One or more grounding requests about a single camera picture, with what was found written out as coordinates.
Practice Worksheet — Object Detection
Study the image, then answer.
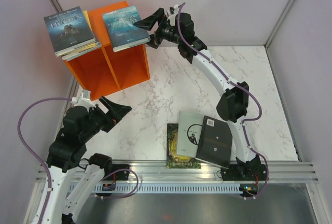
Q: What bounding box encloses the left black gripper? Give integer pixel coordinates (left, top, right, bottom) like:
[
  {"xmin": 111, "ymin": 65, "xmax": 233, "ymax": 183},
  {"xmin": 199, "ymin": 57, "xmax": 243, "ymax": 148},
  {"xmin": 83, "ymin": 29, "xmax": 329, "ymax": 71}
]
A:
[{"xmin": 80, "ymin": 95, "xmax": 132, "ymax": 142}]

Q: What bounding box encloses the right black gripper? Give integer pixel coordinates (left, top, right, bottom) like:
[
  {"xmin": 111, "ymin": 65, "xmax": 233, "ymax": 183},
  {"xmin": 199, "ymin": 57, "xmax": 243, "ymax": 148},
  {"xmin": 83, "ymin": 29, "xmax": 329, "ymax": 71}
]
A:
[{"xmin": 133, "ymin": 7, "xmax": 182, "ymax": 49}]

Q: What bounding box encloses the teal Jules Verne book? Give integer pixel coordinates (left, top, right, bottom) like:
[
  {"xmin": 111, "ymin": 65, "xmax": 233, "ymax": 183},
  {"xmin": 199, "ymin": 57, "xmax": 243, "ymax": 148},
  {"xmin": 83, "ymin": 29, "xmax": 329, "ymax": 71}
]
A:
[{"xmin": 102, "ymin": 6, "xmax": 150, "ymax": 52}]

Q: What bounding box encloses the yellow book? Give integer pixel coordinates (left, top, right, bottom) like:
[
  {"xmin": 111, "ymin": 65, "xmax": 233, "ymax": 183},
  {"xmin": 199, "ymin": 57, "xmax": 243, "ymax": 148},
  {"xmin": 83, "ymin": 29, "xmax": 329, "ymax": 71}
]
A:
[{"xmin": 75, "ymin": 10, "xmax": 100, "ymax": 52}]

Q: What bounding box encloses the pale Great Gatsby book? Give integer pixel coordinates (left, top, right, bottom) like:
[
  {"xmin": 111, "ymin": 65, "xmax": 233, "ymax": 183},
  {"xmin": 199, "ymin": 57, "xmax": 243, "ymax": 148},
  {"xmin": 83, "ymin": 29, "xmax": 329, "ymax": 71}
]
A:
[{"xmin": 176, "ymin": 111, "xmax": 204, "ymax": 158}]

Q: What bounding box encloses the green garden book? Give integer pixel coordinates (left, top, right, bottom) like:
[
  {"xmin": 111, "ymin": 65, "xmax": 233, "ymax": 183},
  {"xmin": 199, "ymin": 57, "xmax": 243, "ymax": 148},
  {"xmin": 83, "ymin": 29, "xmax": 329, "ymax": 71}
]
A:
[{"xmin": 166, "ymin": 123, "xmax": 201, "ymax": 169}]

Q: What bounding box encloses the purple galaxy Crusoe book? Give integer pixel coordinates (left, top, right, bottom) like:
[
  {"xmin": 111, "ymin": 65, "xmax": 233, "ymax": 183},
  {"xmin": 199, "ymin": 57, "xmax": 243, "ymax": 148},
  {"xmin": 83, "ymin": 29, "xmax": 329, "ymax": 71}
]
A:
[{"xmin": 62, "ymin": 42, "xmax": 101, "ymax": 61}]

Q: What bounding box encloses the dark Wuthering Heights book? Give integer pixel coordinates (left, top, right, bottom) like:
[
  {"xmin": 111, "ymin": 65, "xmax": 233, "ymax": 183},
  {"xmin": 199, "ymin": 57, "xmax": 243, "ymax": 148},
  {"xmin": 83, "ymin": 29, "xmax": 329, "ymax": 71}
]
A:
[{"xmin": 44, "ymin": 6, "xmax": 95, "ymax": 57}]

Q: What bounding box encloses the black book with barcode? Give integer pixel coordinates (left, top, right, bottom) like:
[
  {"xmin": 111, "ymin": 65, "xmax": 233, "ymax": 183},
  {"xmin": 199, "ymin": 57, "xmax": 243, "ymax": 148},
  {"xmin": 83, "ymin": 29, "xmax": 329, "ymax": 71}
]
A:
[{"xmin": 196, "ymin": 116, "xmax": 232, "ymax": 170}]

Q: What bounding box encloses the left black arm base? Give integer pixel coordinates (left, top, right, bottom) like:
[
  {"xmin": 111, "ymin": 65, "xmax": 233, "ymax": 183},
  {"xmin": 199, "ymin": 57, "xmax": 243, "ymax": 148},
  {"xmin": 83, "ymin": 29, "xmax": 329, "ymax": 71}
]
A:
[{"xmin": 99, "ymin": 164, "xmax": 130, "ymax": 182}]

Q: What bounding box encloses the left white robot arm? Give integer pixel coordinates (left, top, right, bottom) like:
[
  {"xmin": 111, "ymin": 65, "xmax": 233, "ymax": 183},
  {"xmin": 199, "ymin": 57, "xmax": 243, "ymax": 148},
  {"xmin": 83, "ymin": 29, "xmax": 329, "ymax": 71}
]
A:
[{"xmin": 36, "ymin": 94, "xmax": 132, "ymax": 223}]

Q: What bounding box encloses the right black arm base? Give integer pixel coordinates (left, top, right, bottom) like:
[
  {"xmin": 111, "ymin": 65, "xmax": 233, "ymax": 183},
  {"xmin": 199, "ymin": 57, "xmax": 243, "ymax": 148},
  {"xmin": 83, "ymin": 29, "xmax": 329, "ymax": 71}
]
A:
[{"xmin": 221, "ymin": 164, "xmax": 267, "ymax": 181}]

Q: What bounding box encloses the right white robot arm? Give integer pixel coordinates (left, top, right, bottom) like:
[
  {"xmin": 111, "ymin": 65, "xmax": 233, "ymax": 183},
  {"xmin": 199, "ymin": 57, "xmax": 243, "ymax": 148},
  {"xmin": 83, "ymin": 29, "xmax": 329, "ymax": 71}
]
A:
[{"xmin": 134, "ymin": 5, "xmax": 263, "ymax": 179}]

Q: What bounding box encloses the orange wooden shelf box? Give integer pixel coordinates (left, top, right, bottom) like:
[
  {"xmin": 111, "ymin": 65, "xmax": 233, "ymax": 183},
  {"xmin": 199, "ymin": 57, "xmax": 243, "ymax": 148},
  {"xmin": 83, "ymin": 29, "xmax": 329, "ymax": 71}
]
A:
[{"xmin": 65, "ymin": 1, "xmax": 150, "ymax": 100}]

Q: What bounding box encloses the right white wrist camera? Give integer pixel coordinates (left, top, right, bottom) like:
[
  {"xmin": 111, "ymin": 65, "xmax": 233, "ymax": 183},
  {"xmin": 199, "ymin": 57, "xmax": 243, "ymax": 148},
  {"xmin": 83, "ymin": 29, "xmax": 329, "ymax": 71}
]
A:
[{"xmin": 167, "ymin": 4, "xmax": 179, "ymax": 26}]

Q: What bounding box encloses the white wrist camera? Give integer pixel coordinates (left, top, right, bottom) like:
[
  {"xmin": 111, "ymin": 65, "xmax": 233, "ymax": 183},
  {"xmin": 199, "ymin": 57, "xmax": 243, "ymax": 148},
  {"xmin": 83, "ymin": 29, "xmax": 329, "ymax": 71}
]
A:
[
  {"xmin": 71, "ymin": 90, "xmax": 95, "ymax": 110},
  {"xmin": 167, "ymin": 4, "xmax": 179, "ymax": 26}
]

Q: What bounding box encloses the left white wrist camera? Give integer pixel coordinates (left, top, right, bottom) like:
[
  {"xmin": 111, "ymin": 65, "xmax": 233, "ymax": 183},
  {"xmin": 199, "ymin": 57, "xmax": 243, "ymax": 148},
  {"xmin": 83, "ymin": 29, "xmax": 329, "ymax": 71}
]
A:
[{"xmin": 71, "ymin": 90, "xmax": 95, "ymax": 110}]

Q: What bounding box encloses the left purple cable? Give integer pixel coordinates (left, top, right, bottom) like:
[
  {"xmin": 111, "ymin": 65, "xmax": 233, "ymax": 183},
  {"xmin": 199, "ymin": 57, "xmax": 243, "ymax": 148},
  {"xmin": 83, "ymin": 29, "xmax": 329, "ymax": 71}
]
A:
[{"xmin": 17, "ymin": 96, "xmax": 141, "ymax": 224}]

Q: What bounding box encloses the purple cable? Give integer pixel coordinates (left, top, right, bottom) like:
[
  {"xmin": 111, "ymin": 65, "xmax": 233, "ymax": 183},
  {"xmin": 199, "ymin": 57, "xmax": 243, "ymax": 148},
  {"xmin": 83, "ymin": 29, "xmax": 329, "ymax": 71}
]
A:
[
  {"xmin": 17, "ymin": 96, "xmax": 141, "ymax": 224},
  {"xmin": 176, "ymin": 2, "xmax": 270, "ymax": 200}
]

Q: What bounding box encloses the aluminium rail frame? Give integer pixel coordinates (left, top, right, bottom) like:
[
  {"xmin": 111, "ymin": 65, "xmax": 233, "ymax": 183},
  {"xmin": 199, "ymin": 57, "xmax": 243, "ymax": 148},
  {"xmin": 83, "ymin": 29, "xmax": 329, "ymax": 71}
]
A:
[{"xmin": 23, "ymin": 78, "xmax": 332, "ymax": 224}]

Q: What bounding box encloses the white slotted cable duct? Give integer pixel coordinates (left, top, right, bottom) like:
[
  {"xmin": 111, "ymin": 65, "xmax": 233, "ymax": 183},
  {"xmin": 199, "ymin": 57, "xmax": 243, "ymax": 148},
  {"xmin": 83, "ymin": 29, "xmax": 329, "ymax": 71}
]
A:
[{"xmin": 92, "ymin": 183, "xmax": 242, "ymax": 194}]

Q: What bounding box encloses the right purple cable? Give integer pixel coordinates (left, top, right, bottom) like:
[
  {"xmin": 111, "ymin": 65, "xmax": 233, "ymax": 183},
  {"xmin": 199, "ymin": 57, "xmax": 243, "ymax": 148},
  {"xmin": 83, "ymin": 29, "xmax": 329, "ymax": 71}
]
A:
[{"xmin": 176, "ymin": 2, "xmax": 270, "ymax": 200}]

